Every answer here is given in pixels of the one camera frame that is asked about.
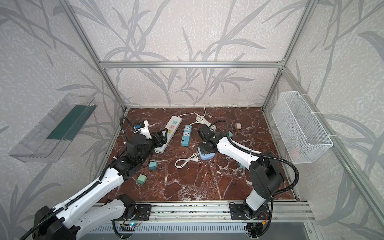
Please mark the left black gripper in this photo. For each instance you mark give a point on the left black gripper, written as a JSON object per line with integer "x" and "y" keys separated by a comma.
{"x": 157, "y": 138}

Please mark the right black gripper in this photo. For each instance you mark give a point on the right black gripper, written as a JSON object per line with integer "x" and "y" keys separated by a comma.
{"x": 204, "y": 133}

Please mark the light blue square power socket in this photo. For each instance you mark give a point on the light blue square power socket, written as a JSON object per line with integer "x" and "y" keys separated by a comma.
{"x": 205, "y": 157}

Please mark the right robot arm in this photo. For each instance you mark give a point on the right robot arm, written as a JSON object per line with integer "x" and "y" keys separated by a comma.
{"x": 265, "y": 170}

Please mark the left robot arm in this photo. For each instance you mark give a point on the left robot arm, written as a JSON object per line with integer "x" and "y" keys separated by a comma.
{"x": 47, "y": 226}

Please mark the white long power strip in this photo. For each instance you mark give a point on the white long power strip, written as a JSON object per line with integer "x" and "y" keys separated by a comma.
{"x": 171, "y": 126}

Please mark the teal power strip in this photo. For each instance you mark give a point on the teal power strip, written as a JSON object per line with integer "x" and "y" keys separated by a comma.
{"x": 186, "y": 136}

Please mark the teal adapter left near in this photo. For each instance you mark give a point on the teal adapter left near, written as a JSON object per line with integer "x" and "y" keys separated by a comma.
{"x": 153, "y": 166}

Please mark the green adapter left front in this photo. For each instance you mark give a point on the green adapter left front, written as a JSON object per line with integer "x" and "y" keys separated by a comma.
{"x": 141, "y": 180}

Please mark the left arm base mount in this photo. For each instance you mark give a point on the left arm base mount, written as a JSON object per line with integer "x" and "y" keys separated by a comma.
{"x": 139, "y": 213}

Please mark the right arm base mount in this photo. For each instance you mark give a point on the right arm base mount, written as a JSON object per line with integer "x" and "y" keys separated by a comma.
{"x": 244, "y": 212}

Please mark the white wire mesh basket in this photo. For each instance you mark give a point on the white wire mesh basket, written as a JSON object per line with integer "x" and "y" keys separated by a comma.
{"x": 303, "y": 135}

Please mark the aluminium front rail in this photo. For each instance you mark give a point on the aluminium front rail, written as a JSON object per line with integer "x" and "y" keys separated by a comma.
{"x": 179, "y": 212}

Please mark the clear plastic wall tray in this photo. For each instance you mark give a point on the clear plastic wall tray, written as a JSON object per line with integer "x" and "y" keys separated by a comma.
{"x": 50, "y": 138}

